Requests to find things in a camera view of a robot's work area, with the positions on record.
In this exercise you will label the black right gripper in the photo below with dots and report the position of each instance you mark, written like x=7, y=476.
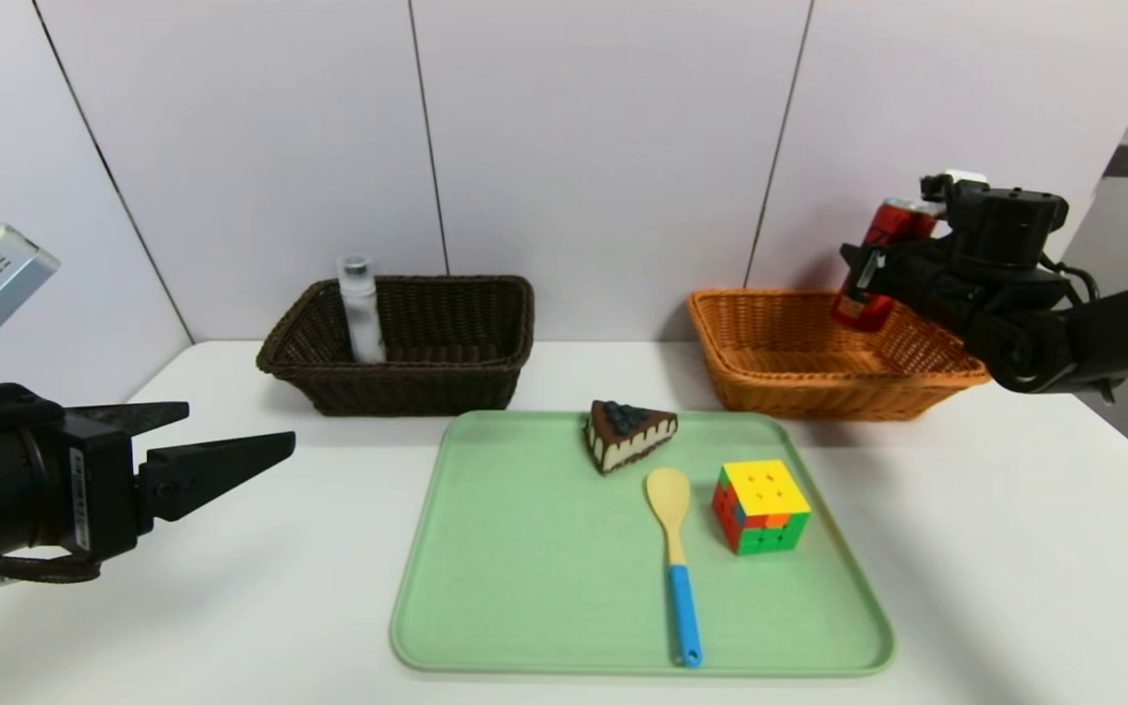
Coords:
x=870, y=267

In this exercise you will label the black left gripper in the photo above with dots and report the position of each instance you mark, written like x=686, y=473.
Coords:
x=94, y=487

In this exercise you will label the red soda can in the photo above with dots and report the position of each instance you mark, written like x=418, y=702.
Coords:
x=892, y=223

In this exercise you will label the white translucent plastic bottle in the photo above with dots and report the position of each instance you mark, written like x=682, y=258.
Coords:
x=362, y=323

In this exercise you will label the colourful puzzle cube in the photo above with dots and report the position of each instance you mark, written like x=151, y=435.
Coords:
x=765, y=490

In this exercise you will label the chocolate blueberry cake slice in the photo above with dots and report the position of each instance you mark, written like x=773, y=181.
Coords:
x=628, y=436

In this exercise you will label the orange wicker basket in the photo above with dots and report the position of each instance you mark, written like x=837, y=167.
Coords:
x=799, y=392

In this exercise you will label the dark brown wicker basket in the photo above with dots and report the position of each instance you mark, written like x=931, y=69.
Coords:
x=427, y=387

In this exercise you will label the light green plastic tray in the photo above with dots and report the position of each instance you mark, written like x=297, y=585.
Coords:
x=544, y=587

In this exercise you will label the black wall bracket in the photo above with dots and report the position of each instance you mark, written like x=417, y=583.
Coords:
x=1124, y=162

